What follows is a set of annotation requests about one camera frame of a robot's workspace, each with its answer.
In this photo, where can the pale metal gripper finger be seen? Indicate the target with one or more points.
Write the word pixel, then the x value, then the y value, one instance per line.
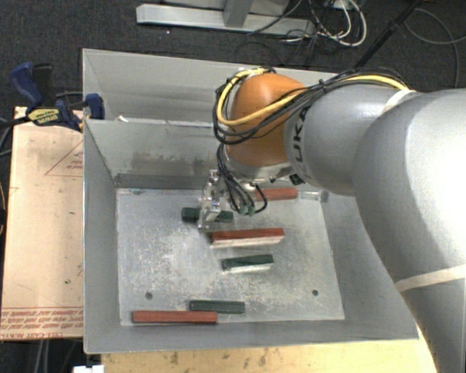
pixel 215 214
pixel 204 221

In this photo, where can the dark green block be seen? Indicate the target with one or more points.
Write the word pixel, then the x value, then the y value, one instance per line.
pixel 189 214
pixel 217 306
pixel 248 260

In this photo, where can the red-brown flat block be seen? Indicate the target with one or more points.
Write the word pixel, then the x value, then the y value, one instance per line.
pixel 281 193
pixel 173 318
pixel 250 234

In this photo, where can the grey metal bin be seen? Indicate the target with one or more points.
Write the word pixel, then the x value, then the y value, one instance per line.
pixel 166 264

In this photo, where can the brown cardboard board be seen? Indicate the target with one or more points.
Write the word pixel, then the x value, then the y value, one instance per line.
pixel 44 226

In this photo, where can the black cylinder on white bracket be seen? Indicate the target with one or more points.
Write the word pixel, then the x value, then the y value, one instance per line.
pixel 296 180

